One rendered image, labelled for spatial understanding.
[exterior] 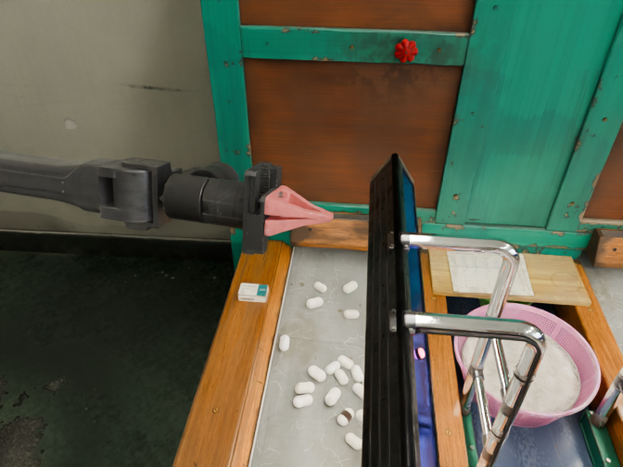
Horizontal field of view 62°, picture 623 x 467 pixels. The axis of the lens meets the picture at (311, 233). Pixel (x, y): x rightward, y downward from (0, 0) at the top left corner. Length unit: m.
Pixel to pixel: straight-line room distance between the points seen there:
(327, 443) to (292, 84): 0.68
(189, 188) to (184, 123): 1.41
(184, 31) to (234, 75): 0.84
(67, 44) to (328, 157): 1.20
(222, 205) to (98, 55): 1.47
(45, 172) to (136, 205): 0.13
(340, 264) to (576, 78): 0.62
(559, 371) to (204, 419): 0.68
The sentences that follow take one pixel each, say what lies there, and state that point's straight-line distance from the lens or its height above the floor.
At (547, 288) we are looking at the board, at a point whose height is 0.78.
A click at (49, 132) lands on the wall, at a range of 2.28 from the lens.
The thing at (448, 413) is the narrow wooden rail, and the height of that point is 0.76.
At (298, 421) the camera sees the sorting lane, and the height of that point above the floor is 0.74.
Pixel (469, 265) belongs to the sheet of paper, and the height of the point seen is 0.78.
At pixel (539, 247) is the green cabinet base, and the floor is 0.79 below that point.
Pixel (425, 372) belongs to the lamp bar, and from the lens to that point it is 0.63.
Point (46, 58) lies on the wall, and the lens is 2.13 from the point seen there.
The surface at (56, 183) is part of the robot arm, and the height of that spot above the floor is 1.21.
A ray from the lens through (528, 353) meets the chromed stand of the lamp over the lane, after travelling 0.67.
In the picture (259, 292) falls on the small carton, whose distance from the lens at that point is 1.11.
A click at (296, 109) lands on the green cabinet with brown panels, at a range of 1.09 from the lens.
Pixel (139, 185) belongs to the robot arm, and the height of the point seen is 1.22.
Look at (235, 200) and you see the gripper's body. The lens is 0.61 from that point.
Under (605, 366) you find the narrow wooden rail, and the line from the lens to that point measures 1.15.
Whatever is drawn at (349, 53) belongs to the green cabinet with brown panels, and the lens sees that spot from 1.03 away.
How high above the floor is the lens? 1.57
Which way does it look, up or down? 39 degrees down
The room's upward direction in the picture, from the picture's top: straight up
